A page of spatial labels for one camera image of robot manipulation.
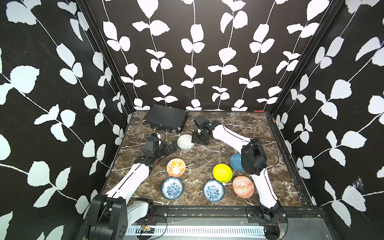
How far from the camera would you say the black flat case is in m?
1.07

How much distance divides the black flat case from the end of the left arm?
0.92 ft

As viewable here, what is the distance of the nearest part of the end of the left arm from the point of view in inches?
24.6
